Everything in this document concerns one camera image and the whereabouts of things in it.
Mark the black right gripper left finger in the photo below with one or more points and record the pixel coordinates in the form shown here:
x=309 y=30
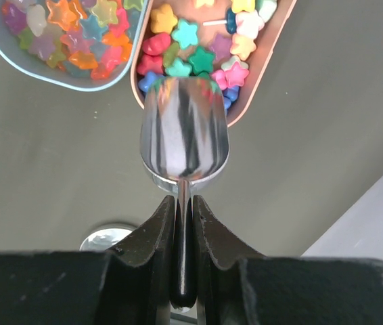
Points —
x=125 y=284

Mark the light blue candy tray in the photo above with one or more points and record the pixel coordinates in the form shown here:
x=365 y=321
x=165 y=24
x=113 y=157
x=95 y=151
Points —
x=86 y=46

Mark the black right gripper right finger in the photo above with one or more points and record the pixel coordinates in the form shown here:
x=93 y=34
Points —
x=238 y=285

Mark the silver metal scoop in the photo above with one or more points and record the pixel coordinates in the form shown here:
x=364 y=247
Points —
x=184 y=145

